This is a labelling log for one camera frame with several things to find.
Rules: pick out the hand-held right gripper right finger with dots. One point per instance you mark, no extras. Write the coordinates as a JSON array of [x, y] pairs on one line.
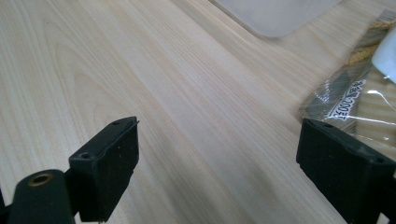
[[342, 174]]

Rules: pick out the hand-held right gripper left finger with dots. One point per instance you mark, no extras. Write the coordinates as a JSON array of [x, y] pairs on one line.
[[106, 168]]

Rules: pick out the clear snack packet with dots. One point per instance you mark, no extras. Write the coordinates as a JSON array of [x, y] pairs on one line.
[[342, 90]]

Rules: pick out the clear plastic container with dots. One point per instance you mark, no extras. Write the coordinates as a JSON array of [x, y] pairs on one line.
[[274, 15]]

